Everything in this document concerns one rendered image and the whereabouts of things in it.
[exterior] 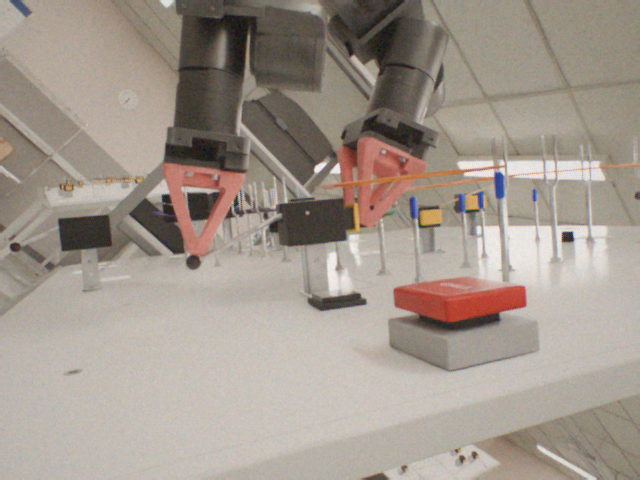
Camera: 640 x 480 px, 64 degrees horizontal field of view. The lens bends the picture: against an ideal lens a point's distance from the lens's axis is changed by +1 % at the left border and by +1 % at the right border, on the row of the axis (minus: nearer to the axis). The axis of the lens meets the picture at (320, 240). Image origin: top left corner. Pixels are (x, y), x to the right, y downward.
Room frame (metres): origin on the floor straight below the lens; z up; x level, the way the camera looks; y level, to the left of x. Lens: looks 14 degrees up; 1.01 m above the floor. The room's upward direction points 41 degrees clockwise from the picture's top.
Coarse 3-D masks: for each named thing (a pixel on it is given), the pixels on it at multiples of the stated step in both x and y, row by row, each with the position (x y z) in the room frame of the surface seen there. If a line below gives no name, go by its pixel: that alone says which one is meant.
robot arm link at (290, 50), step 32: (192, 0) 0.36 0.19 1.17; (224, 0) 0.38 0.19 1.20; (256, 0) 0.38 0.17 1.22; (288, 0) 0.39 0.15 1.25; (256, 32) 0.38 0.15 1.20; (288, 32) 0.38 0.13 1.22; (320, 32) 0.37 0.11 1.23; (256, 64) 0.39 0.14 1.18; (288, 64) 0.39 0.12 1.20; (320, 64) 0.38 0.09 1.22
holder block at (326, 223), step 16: (288, 208) 0.44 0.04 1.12; (304, 208) 0.44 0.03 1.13; (320, 208) 0.44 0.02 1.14; (336, 208) 0.44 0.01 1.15; (288, 224) 0.44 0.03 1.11; (304, 224) 0.44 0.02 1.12; (320, 224) 0.45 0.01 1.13; (336, 224) 0.45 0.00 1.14; (288, 240) 0.45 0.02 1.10; (304, 240) 0.45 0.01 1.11; (320, 240) 0.45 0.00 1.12; (336, 240) 0.45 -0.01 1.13
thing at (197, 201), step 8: (192, 192) 1.10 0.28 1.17; (200, 192) 1.13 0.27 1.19; (168, 200) 1.11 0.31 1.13; (192, 200) 1.10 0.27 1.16; (200, 200) 1.13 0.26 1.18; (168, 208) 1.12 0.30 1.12; (192, 208) 1.10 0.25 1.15; (200, 208) 1.13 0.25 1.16; (208, 208) 1.17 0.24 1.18; (168, 216) 1.11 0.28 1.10; (192, 216) 1.10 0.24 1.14; (200, 216) 1.13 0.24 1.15; (208, 216) 1.17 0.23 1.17; (192, 224) 1.15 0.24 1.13; (184, 248) 1.16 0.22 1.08; (184, 256) 1.16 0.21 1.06
